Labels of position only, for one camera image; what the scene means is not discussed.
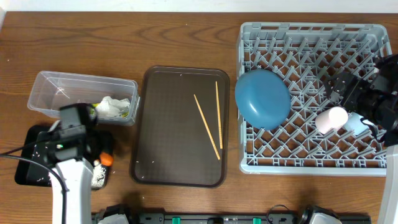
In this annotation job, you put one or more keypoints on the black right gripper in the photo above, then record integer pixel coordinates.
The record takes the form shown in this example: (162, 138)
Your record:
(346, 79)

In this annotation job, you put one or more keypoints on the light blue plastic cup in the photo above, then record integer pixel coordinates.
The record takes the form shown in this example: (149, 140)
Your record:
(355, 125)

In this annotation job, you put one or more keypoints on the pink plastic cup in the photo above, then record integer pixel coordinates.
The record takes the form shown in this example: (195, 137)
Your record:
(331, 119)

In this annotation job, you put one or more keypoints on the blue plate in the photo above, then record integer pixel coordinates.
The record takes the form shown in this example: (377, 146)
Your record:
(262, 99)

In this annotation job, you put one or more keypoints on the wooden chopstick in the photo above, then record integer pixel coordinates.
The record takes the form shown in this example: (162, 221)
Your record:
(219, 115)
(207, 128)

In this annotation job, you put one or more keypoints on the white paper napkin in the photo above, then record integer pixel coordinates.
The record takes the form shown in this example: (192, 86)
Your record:
(112, 107)

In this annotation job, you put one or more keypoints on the orange carrot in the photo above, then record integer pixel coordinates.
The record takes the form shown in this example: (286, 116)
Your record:
(106, 159)

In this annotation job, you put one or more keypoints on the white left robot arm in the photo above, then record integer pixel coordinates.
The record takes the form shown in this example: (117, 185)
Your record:
(69, 149)

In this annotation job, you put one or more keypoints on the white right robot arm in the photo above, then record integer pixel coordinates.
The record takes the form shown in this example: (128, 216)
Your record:
(375, 101)

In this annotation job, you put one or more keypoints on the grey dishwasher rack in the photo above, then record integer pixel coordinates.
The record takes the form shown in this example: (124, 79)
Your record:
(303, 55)

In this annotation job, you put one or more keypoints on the dark brown serving tray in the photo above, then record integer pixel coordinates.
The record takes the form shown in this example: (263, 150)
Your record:
(173, 147)

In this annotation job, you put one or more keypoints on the clear plastic bin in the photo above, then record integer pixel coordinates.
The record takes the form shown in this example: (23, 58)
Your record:
(53, 90)

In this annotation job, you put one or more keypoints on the black plastic bin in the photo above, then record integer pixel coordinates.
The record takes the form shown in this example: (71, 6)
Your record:
(22, 168)

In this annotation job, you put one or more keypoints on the spilled white rice pile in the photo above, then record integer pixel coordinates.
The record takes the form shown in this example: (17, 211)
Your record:
(40, 177)

